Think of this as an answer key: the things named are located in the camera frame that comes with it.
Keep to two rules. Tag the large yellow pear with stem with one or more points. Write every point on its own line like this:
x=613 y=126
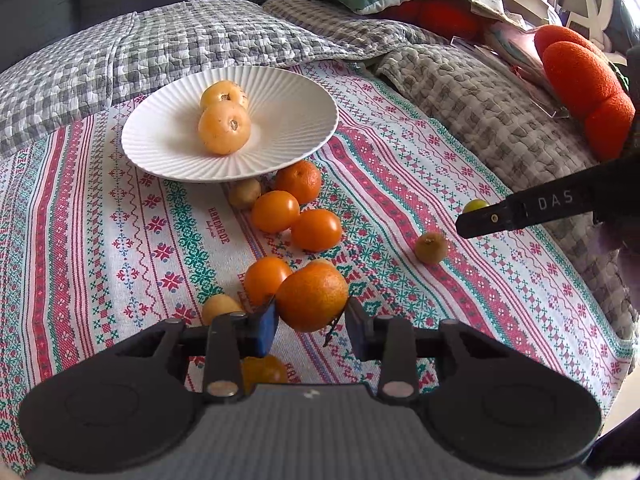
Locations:
x=224 y=90

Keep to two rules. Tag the yellow fruit at left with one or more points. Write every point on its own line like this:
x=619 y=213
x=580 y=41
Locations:
x=219 y=304

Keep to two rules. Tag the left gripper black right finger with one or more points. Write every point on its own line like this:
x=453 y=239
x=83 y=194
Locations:
x=389 y=340

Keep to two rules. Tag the orange tomato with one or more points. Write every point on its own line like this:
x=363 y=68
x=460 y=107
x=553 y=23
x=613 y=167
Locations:
x=274 y=212
x=316 y=230
x=263 y=278

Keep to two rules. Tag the brown grey checkered quilt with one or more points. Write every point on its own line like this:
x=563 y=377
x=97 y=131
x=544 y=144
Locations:
x=483 y=109

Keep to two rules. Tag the small brown kiwi fruit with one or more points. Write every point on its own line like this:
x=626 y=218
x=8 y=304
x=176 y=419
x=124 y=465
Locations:
x=431 y=247

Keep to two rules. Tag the orange red knobbly plush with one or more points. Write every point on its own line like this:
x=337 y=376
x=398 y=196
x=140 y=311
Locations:
x=584 y=81

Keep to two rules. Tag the grey white checkered pillow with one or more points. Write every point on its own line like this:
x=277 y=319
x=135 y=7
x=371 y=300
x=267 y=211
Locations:
x=136 y=53

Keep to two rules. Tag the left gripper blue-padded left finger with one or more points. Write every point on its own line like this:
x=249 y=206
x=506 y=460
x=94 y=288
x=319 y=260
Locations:
x=232 y=337

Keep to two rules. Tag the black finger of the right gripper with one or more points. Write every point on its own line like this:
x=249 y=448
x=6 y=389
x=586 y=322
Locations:
x=610 y=191

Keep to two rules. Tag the red cushion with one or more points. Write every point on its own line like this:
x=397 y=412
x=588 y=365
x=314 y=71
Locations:
x=446 y=18

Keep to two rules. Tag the white ribbed ceramic plate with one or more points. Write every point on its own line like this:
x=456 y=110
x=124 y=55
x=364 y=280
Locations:
x=291 y=117

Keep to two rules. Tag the red green patterned tablecloth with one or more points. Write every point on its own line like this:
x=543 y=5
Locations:
x=93 y=249

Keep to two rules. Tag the orange mandarin with stem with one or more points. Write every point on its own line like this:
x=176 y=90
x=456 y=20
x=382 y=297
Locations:
x=303 y=180

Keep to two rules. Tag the large orange mandarin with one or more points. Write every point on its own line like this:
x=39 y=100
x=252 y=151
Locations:
x=312 y=297

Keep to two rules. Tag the small green lime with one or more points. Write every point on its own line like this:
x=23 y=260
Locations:
x=474 y=205

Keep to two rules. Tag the small tan fruit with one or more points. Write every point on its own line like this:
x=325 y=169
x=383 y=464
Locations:
x=243 y=194

